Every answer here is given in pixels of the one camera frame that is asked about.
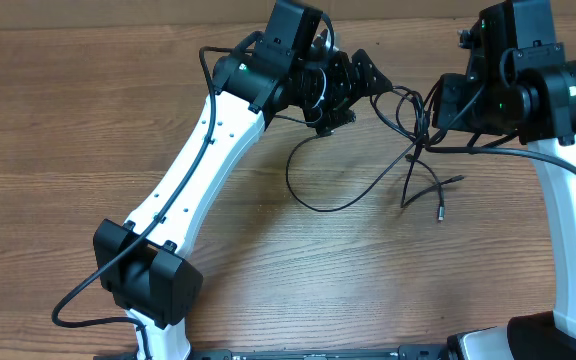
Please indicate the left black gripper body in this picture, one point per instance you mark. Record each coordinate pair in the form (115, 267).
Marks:
(322, 90)

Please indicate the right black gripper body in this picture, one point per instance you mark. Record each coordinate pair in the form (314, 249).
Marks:
(472, 111)

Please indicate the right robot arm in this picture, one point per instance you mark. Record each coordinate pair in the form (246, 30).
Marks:
(520, 85)

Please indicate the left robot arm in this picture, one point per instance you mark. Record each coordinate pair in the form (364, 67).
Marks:
(294, 61)

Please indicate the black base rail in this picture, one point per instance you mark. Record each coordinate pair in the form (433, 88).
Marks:
(403, 352)

